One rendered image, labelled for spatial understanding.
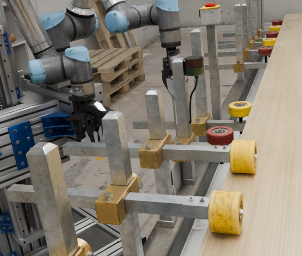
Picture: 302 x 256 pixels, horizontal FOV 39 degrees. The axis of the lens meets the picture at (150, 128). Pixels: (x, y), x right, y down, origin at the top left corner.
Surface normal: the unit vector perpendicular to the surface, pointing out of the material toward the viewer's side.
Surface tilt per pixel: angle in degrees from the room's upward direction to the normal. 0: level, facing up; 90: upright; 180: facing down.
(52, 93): 90
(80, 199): 90
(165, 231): 0
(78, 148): 90
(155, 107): 90
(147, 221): 0
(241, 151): 51
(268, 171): 0
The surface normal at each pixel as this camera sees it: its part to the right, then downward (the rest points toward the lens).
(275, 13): -0.33, 0.36
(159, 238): -0.11, -0.93
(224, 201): -0.26, -0.60
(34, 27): 0.48, 0.16
